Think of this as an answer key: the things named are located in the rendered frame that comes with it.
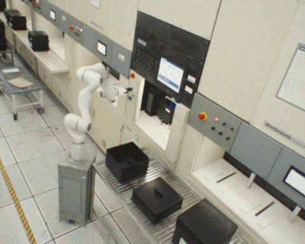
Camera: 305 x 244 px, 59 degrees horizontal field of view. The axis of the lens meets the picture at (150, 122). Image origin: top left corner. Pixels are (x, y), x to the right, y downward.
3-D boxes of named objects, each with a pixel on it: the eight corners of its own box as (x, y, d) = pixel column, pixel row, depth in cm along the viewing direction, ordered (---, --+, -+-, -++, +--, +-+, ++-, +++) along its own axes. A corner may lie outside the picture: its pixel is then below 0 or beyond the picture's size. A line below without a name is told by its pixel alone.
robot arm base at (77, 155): (63, 161, 235) (62, 144, 225) (71, 149, 251) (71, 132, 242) (84, 166, 234) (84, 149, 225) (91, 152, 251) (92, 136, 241)
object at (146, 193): (129, 197, 212) (131, 186, 205) (157, 183, 230) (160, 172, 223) (154, 225, 194) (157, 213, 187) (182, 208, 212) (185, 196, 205)
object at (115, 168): (130, 155, 256) (133, 141, 247) (147, 173, 238) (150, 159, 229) (104, 164, 240) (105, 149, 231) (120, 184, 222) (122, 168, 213)
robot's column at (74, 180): (58, 221, 271) (55, 163, 231) (68, 200, 295) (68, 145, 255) (84, 227, 270) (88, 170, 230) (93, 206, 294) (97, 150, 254)
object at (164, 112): (155, 116, 297) (159, 91, 281) (168, 113, 309) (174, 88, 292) (169, 128, 282) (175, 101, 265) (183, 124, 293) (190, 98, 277)
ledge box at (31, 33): (27, 46, 448) (26, 30, 435) (44, 45, 463) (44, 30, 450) (32, 52, 428) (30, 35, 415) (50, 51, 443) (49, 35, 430)
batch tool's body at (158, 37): (114, 174, 340) (132, 10, 239) (170, 153, 395) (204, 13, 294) (156, 225, 284) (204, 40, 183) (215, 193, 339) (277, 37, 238)
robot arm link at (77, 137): (80, 146, 227) (81, 122, 214) (61, 139, 231) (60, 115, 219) (88, 138, 237) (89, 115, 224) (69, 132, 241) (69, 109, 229)
